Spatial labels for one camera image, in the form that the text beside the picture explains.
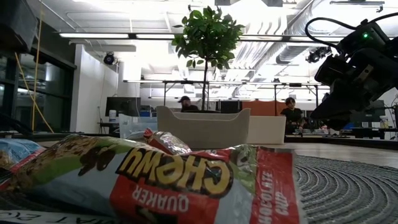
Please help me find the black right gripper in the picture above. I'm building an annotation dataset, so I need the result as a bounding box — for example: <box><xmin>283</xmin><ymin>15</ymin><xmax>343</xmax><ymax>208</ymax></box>
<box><xmin>310</xmin><ymin>54</ymin><xmax>398</xmax><ymax>132</ymax></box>

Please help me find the blue-wrapped granola bar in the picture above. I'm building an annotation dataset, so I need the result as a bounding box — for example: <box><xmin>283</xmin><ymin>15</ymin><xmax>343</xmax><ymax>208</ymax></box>
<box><xmin>0</xmin><ymin>138</ymin><xmax>46</xmax><ymax>175</ymax></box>

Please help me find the person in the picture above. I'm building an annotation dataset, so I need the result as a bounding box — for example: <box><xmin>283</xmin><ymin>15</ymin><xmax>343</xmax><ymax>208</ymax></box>
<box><xmin>280</xmin><ymin>96</ymin><xmax>308</xmax><ymax>135</ymax></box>
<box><xmin>177</xmin><ymin>95</ymin><xmax>200</xmax><ymax>113</ymax></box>

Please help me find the white plastic bin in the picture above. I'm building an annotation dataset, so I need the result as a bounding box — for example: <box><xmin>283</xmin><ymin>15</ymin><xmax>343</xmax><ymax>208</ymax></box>
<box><xmin>247</xmin><ymin>115</ymin><xmax>287</xmax><ymax>146</ymax></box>

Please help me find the orange partition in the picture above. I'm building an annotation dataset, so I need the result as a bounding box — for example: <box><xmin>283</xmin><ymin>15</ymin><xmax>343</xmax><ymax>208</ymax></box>
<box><xmin>241</xmin><ymin>100</ymin><xmax>282</xmax><ymax>117</ymax></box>

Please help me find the round gray plate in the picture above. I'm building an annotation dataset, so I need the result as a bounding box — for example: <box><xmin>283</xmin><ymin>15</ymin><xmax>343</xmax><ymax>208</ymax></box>
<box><xmin>0</xmin><ymin>154</ymin><xmax>398</xmax><ymax>224</ymax></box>

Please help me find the black computer monitor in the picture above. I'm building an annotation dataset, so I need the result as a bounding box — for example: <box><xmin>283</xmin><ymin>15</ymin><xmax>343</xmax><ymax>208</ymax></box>
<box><xmin>219</xmin><ymin>100</ymin><xmax>243</xmax><ymax>114</ymax></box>
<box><xmin>104</xmin><ymin>96</ymin><xmax>142</xmax><ymax>118</ymax></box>

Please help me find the grey plastic bin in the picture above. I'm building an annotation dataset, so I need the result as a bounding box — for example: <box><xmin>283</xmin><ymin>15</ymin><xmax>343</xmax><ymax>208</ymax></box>
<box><xmin>155</xmin><ymin>105</ymin><xmax>251</xmax><ymax>151</ymax></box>

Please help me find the potted green plant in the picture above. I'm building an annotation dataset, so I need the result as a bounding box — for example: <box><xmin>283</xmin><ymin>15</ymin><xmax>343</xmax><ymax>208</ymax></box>
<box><xmin>172</xmin><ymin>5</ymin><xmax>246</xmax><ymax>113</ymax></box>

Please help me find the fluorescent ceiling light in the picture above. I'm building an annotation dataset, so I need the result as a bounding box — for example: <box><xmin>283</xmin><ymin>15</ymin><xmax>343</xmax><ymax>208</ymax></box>
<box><xmin>135</xmin><ymin>33</ymin><xmax>175</xmax><ymax>40</ymax></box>
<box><xmin>58</xmin><ymin>32</ymin><xmax>130</xmax><ymax>40</ymax></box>

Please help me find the clear plastic bin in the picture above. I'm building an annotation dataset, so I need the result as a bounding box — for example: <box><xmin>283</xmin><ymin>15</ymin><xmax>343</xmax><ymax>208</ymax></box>
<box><xmin>118</xmin><ymin>113</ymin><xmax>159</xmax><ymax>140</ymax></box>

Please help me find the black ceiling-mounted camera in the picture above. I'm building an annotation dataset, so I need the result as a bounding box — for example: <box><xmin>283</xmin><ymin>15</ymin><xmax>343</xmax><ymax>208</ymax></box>
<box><xmin>103</xmin><ymin>52</ymin><xmax>116</xmax><ymax>66</ymax></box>

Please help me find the yellow extension cord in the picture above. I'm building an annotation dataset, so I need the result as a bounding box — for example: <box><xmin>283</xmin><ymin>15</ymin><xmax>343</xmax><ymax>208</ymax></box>
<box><xmin>14</xmin><ymin>0</ymin><xmax>56</xmax><ymax>134</ymax></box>

